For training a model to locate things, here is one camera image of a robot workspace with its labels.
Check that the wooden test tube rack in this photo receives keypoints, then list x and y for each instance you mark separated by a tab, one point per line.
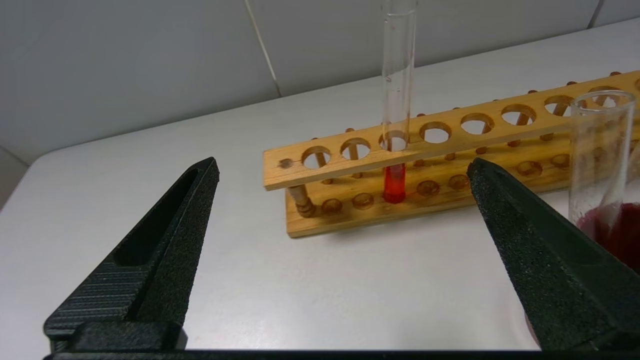
350	220

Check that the yellow pigment test tube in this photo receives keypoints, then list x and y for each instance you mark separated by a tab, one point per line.
600	165

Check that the red pigment test tube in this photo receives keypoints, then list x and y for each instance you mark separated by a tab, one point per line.
395	185

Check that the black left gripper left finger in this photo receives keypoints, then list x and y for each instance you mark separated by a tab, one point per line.
150	270

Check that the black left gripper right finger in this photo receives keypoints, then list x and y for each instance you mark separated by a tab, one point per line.
550	260

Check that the red plastic cup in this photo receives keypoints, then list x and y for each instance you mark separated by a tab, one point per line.
625	235

